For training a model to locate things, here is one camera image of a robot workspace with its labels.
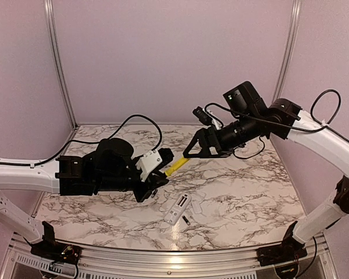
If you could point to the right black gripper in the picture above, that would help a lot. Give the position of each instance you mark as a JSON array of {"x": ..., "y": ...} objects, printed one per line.
[{"x": 204, "y": 134}]

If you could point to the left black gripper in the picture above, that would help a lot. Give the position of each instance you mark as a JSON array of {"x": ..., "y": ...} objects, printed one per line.
[{"x": 149, "y": 186}]

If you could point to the black AAA battery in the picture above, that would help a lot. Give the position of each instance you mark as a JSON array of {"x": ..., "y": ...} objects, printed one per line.
[
  {"x": 154, "y": 193},
  {"x": 186, "y": 220}
]

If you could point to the yellow handled screwdriver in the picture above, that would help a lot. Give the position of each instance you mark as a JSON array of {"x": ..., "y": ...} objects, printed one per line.
[{"x": 177, "y": 165}]

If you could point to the white remote control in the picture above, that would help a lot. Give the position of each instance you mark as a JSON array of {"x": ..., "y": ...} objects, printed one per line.
[{"x": 177, "y": 209}]

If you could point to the white battery compartment cover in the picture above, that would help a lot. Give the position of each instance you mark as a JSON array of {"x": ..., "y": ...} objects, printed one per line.
[{"x": 196, "y": 207}]

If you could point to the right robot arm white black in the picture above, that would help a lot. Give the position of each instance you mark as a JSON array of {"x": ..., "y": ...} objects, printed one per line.
[{"x": 286, "y": 120}]

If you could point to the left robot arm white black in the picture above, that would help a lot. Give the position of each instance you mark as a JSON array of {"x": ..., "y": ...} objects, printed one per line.
[{"x": 111, "y": 167}]

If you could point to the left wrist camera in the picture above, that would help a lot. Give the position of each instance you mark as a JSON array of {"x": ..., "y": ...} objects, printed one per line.
[{"x": 153, "y": 160}]

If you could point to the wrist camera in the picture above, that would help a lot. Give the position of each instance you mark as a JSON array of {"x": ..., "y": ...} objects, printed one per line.
[
  {"x": 207, "y": 118},
  {"x": 153, "y": 160}
]

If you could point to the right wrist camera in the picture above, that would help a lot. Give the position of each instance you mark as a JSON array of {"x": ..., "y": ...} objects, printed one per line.
[{"x": 207, "y": 118}]

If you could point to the front aluminium rail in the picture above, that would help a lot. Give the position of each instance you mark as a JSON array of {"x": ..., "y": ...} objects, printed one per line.
[{"x": 102, "y": 262}]

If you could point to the right aluminium frame post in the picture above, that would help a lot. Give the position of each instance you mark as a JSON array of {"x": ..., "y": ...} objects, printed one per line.
[{"x": 289, "y": 48}]

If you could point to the aluminium frame post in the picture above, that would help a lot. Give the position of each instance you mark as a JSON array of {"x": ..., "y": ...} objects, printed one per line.
[
  {"x": 51, "y": 26},
  {"x": 289, "y": 48}
]

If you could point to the left aluminium frame post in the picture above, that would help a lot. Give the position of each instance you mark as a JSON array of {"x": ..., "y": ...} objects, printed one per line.
[{"x": 51, "y": 26}]

